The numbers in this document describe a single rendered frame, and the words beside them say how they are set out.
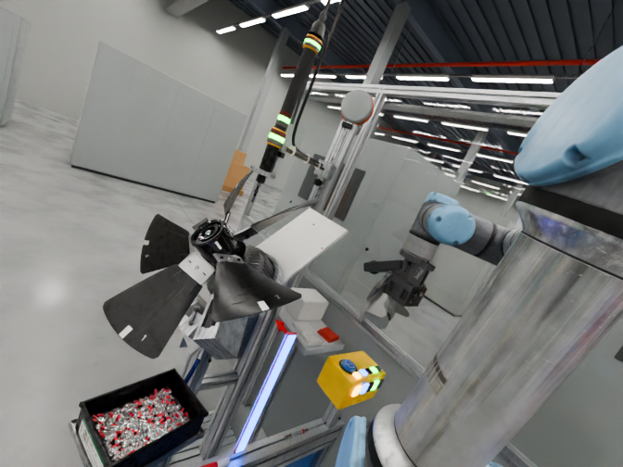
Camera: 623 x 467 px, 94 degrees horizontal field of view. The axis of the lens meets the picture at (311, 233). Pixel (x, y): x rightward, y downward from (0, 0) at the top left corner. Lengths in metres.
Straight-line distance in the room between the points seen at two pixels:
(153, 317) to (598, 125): 0.92
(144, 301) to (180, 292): 0.09
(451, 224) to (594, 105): 0.36
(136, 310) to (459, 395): 0.82
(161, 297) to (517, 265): 0.85
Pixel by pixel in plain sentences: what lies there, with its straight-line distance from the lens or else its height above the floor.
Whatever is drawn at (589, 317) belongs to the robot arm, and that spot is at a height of 1.50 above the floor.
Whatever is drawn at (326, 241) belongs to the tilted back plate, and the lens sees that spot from 1.11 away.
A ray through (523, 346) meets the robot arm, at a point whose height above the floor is 1.46.
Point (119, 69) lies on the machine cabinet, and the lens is 6.22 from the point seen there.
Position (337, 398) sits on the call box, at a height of 1.01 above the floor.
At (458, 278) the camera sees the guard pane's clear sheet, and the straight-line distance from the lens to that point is 1.21.
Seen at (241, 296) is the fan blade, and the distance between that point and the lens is 0.73.
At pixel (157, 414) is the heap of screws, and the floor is 0.84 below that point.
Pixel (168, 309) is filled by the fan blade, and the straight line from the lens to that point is 0.94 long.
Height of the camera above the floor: 1.51
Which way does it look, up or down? 11 degrees down
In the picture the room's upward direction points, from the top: 24 degrees clockwise
